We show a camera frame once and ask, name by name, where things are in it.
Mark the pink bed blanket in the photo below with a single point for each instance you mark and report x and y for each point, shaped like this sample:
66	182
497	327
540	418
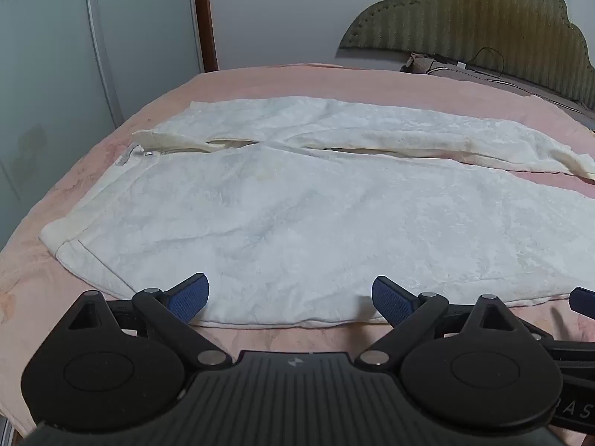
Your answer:
69	181

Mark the white wardrobe with flower decals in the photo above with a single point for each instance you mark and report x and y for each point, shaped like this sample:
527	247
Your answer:
69	79

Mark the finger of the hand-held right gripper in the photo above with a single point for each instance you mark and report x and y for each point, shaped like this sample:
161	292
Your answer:
584	301

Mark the olive padded headboard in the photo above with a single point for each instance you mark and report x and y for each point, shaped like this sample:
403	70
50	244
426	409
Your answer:
488	14

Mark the brown pillow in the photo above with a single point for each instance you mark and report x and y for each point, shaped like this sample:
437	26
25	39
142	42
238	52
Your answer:
511	84

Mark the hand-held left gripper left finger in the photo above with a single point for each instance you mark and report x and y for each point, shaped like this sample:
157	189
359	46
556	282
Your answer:
188	298

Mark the white pants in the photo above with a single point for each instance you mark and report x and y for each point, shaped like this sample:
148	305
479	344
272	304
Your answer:
288	223

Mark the brown wooden door frame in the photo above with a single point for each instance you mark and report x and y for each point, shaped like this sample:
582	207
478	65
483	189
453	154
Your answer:
204	14

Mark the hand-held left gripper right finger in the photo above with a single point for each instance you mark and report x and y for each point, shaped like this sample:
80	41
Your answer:
393	299

